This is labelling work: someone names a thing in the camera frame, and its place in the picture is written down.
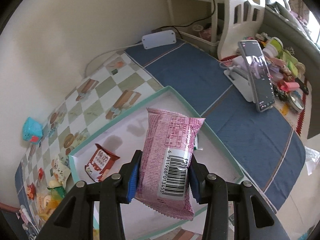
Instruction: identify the white plastic chair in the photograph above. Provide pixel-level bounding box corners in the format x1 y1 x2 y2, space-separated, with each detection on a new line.
217 0 266 60

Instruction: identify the yellow snack packet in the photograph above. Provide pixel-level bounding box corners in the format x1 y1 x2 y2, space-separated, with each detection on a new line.
37 194 63 221

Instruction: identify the colourful clutter pile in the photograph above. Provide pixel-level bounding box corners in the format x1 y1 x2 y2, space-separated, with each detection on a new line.
255 33 309 95

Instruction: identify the red white biscuit packet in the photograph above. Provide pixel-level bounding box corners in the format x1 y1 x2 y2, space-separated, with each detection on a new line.
84 144 120 183

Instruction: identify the teal toy box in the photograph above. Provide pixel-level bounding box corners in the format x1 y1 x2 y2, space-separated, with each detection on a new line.
22 117 43 144

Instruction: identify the white cream snack packet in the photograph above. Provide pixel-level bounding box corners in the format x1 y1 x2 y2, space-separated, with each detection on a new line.
53 156 71 189

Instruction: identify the pink snack packet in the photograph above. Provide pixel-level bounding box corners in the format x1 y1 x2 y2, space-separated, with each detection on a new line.
135 108 204 220

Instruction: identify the checkered tablecloth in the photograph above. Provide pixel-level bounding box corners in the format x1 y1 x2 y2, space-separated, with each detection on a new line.
16 41 305 239

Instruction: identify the green white snack packet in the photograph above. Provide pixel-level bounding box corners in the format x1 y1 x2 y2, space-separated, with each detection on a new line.
194 135 203 151

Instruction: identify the pink small sachet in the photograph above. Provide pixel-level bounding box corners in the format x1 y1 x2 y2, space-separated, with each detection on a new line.
19 205 33 224

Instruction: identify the reddish brown pipe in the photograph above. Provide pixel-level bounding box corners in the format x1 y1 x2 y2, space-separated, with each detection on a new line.
0 203 20 213

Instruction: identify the dark green snack packet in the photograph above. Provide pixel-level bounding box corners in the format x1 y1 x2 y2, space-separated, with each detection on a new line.
47 186 66 200

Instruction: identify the round metal tin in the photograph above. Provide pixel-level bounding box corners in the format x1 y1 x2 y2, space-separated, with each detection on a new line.
287 91 304 113

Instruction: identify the white phone stand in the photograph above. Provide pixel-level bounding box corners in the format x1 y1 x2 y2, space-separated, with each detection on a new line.
220 56 255 103

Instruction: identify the small red candy packet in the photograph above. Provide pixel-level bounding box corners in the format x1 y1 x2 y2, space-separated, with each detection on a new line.
38 168 44 181

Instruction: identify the white power strip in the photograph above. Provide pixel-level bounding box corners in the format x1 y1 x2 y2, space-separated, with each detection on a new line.
142 30 177 49

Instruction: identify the smartphone on stand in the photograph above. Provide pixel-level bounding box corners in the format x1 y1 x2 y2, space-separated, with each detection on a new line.
238 40 275 112

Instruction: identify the red crinkled snack packet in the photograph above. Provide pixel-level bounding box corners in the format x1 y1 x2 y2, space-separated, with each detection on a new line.
26 183 36 200

